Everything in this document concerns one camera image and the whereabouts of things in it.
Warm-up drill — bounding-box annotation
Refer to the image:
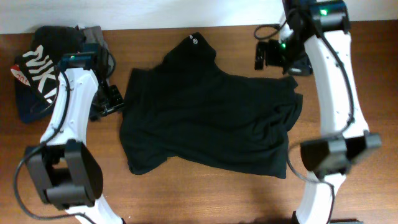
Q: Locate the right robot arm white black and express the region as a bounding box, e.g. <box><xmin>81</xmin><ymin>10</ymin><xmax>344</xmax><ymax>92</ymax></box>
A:
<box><xmin>254</xmin><ymin>1</ymin><xmax>381</xmax><ymax>223</ymax></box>

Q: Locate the grey folded garment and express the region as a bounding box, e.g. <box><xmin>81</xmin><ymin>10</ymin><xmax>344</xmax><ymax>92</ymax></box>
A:
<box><xmin>79</xmin><ymin>26</ymin><xmax>109</xmax><ymax>50</ymax></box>

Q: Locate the navy folded garment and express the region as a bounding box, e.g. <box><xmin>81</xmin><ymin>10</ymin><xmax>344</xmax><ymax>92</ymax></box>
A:
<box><xmin>14</xmin><ymin>80</ymin><xmax>57</xmax><ymax>124</ymax></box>

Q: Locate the red white folded garment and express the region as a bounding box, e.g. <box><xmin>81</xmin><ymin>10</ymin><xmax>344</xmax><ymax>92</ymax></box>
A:
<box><xmin>11</xmin><ymin>64</ymin><xmax>30</xmax><ymax>86</ymax></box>

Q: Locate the black Nike shirt folded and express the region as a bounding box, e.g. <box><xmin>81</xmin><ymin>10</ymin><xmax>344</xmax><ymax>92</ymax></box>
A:
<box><xmin>14</xmin><ymin>26</ymin><xmax>85</xmax><ymax>96</ymax></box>

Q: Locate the black t-shirt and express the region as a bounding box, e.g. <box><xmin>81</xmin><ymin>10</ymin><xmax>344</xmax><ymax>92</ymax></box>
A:
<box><xmin>119</xmin><ymin>32</ymin><xmax>303</xmax><ymax>179</ymax></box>

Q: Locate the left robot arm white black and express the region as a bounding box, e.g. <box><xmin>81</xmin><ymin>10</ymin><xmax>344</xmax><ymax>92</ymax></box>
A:
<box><xmin>13</xmin><ymin>43</ymin><xmax>125</xmax><ymax>223</ymax></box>

